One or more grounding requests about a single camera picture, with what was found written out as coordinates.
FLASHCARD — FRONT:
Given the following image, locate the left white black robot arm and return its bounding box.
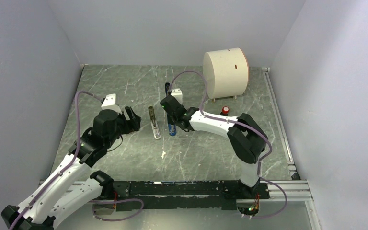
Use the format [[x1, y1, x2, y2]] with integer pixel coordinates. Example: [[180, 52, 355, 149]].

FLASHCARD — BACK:
[[1, 105, 141, 230]]

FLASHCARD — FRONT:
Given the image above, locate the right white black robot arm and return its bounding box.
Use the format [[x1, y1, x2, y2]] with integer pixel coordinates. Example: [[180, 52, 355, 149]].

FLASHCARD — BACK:
[[160, 95, 270, 198]]

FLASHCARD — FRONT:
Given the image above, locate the cream cylindrical drum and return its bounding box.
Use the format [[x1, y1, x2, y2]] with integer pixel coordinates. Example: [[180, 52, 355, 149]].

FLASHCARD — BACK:
[[203, 48, 250, 100]]

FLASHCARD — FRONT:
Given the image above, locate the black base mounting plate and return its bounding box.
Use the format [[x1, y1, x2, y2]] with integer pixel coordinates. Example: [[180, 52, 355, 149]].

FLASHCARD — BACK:
[[97, 180, 270, 211]]

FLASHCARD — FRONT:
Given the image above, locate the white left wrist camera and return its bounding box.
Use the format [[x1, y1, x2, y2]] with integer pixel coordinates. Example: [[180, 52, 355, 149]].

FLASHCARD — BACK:
[[101, 93, 122, 114]]

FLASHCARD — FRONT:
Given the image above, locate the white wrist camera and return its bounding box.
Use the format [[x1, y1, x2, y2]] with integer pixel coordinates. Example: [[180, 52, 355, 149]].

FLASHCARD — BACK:
[[101, 93, 122, 114], [170, 88, 183, 104]]

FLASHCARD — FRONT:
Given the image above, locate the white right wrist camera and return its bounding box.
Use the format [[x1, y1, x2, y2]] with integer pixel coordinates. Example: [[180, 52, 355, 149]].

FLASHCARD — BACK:
[[170, 88, 183, 104]]

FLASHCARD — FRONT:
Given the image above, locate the aluminium rail frame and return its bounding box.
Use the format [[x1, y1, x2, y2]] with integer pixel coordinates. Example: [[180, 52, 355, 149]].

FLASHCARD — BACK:
[[23, 67, 322, 230]]

